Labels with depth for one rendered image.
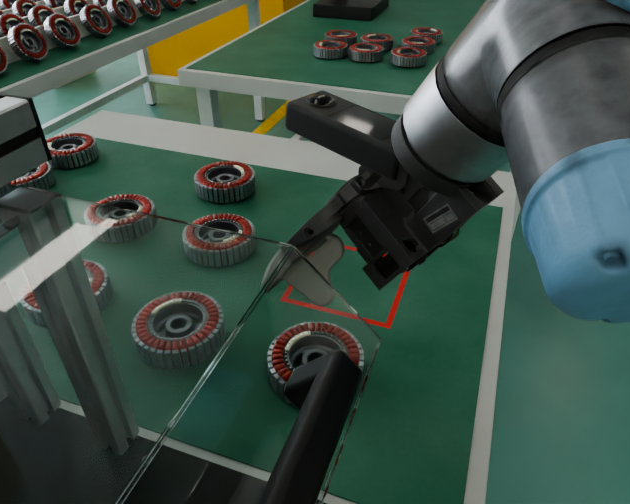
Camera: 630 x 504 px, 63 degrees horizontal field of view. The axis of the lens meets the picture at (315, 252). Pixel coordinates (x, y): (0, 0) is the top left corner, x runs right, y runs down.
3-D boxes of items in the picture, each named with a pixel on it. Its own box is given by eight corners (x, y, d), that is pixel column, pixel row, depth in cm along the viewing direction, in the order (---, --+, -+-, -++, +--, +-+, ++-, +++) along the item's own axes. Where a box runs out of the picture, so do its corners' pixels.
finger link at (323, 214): (283, 266, 42) (366, 195, 39) (272, 251, 42) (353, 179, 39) (304, 261, 46) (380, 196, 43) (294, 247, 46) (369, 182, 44)
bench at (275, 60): (520, 125, 313) (555, -13, 268) (498, 332, 173) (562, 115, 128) (346, 103, 343) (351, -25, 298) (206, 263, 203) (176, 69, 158)
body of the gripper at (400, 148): (372, 296, 42) (463, 220, 33) (309, 214, 44) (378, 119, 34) (426, 256, 47) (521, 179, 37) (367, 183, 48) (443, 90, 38)
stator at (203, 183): (208, 211, 92) (206, 193, 90) (188, 184, 100) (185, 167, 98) (265, 195, 97) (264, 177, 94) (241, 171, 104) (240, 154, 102)
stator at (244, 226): (170, 254, 82) (166, 234, 80) (219, 222, 89) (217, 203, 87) (223, 280, 77) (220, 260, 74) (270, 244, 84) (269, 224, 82)
